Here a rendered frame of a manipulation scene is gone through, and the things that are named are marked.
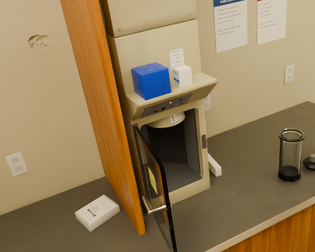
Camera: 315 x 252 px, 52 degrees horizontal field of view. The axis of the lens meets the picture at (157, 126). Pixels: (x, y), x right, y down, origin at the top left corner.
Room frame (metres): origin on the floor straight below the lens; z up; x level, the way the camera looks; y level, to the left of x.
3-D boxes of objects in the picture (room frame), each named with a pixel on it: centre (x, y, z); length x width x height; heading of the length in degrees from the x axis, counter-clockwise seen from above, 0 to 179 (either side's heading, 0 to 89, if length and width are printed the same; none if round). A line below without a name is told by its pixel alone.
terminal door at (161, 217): (0.94, 0.05, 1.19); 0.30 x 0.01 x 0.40; 14
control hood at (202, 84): (1.10, -0.07, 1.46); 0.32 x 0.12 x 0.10; 111
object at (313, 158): (1.25, -0.71, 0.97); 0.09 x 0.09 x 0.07
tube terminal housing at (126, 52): (1.27, -0.01, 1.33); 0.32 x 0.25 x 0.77; 111
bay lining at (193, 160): (1.27, -0.01, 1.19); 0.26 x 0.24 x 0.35; 111
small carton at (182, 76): (1.12, -0.12, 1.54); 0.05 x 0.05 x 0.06; 18
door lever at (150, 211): (0.86, 0.06, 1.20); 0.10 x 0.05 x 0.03; 14
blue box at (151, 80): (1.07, 0.00, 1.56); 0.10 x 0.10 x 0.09; 21
